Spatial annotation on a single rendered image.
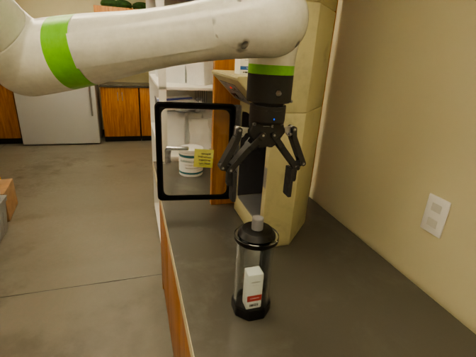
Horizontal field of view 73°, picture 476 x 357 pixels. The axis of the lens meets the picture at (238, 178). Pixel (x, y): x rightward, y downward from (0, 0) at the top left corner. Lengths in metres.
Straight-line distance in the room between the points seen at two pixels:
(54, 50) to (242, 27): 0.29
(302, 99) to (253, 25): 0.54
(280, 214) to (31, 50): 0.82
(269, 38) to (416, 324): 0.81
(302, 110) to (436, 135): 0.39
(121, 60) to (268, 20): 0.23
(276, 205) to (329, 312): 0.36
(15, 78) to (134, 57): 0.20
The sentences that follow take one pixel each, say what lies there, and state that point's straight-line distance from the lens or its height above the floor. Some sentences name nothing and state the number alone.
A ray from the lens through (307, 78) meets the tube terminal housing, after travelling 1.00.
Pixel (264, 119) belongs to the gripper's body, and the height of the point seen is 1.45.
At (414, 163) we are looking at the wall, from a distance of 1.14.
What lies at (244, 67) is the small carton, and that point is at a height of 1.53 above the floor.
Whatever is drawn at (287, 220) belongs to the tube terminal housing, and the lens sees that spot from 1.13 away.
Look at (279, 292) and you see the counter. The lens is 0.98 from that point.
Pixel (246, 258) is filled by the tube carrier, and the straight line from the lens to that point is 0.78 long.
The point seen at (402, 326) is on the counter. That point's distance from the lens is 1.00.
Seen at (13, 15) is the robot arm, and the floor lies 1.60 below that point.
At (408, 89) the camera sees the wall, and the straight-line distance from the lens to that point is 1.17.
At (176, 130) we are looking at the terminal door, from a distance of 1.25.
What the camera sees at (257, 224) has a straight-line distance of 0.76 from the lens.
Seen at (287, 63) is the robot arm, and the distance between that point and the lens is 0.64.
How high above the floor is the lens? 1.57
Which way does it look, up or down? 21 degrees down
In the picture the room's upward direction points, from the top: 3 degrees clockwise
